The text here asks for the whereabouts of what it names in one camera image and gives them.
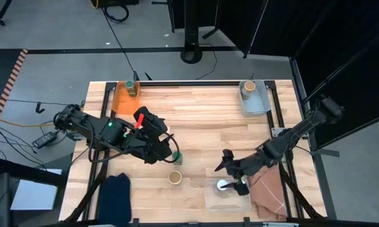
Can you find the brown folded cloth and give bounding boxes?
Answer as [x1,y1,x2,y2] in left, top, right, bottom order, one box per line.
[248,163,288,221]

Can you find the yellow floor cable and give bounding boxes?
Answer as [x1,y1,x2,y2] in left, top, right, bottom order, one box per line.
[0,118,56,129]

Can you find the tan lid spice jar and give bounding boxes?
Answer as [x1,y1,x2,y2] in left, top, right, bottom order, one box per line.
[168,170,183,185]
[241,80,257,101]

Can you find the red tag on arm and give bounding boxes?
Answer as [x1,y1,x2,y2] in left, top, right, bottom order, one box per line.
[134,113,145,129]

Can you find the black aluminium frame rail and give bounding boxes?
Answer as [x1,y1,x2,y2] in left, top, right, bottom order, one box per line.
[81,81,118,221]
[137,81,243,87]
[264,80,305,220]
[50,218,335,227]

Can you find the green lid spice jar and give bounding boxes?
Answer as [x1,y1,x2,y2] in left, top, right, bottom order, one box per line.
[124,79,137,97]
[172,150,184,166]

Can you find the black partition panels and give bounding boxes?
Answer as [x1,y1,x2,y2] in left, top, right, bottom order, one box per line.
[166,0,379,149]

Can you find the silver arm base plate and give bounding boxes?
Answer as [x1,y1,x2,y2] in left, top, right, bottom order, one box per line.
[270,127,310,139]

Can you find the white board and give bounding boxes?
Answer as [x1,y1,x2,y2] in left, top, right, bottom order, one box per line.
[9,168,64,211]

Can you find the orange translucent plastic bin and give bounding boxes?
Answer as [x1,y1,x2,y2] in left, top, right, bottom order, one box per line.
[111,81,141,116]

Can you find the black pole stand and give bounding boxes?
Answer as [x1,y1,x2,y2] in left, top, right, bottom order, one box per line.
[180,0,203,65]

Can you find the clear plastic bin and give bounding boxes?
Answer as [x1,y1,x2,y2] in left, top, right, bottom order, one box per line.
[204,178,252,212]

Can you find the grey translucent plastic bin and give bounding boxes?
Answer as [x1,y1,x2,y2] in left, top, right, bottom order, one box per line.
[238,79,272,118]

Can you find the navy blue cloth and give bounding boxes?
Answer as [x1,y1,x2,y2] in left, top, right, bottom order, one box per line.
[98,172,132,227]

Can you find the orange black hazard tape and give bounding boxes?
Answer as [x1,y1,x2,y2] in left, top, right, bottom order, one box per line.
[0,49,29,119]

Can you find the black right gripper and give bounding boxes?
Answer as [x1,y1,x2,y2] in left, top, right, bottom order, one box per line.
[214,149,267,197]

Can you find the black power adapter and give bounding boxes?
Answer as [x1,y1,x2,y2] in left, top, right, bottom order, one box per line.
[32,131,58,149]

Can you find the black diagonal frame strut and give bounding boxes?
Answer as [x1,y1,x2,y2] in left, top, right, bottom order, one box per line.
[61,163,108,222]
[279,162,323,221]

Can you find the black side desk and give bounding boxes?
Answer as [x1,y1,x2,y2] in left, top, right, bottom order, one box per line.
[0,157,67,227]

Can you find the thin black floor cable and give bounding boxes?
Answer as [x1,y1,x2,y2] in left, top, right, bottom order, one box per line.
[194,43,218,81]

